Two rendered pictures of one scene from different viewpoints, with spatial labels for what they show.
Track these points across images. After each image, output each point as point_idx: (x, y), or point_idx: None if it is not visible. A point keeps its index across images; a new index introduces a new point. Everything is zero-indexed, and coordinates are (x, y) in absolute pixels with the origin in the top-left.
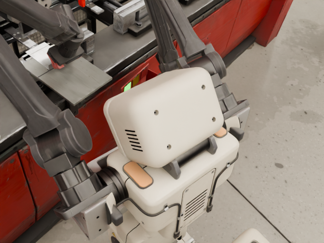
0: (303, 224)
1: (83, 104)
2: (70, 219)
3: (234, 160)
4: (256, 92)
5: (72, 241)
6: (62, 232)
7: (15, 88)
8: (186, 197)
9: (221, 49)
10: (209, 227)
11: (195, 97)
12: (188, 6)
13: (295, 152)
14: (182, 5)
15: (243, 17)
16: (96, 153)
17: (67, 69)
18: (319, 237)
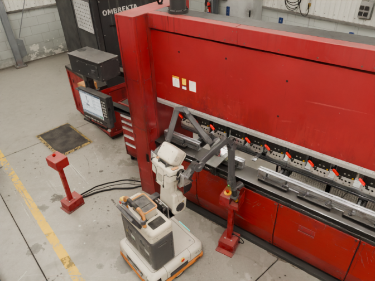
0: None
1: (220, 177)
2: (205, 220)
3: (167, 176)
4: None
5: (195, 222)
6: (199, 218)
7: (168, 129)
8: (157, 169)
9: (338, 265)
10: (210, 280)
11: (169, 151)
12: (296, 198)
13: None
14: (296, 195)
15: (370, 267)
16: (224, 206)
17: (216, 157)
18: None
